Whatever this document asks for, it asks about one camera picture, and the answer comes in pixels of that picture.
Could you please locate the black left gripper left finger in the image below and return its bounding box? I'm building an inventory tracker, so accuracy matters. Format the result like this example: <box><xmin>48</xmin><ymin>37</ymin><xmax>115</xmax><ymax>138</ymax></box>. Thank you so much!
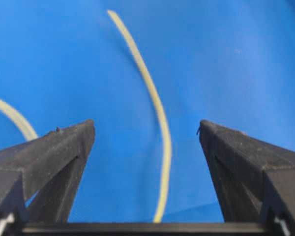
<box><xmin>0</xmin><ymin>119</ymin><xmax>95</xmax><ymax>236</ymax></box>

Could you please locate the yellow solder wire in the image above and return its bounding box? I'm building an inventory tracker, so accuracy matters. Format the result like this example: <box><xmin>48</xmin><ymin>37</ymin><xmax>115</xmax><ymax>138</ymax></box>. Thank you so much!
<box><xmin>0</xmin><ymin>9</ymin><xmax>173</xmax><ymax>224</ymax></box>

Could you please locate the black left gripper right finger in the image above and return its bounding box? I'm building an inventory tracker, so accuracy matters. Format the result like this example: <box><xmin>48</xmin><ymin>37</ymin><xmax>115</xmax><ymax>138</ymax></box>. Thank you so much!
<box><xmin>197</xmin><ymin>119</ymin><xmax>295</xmax><ymax>236</ymax></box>

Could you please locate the blue mat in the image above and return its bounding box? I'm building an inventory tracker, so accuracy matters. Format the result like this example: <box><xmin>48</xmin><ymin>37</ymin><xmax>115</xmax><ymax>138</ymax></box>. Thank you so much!
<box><xmin>0</xmin><ymin>0</ymin><xmax>295</xmax><ymax>222</ymax></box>

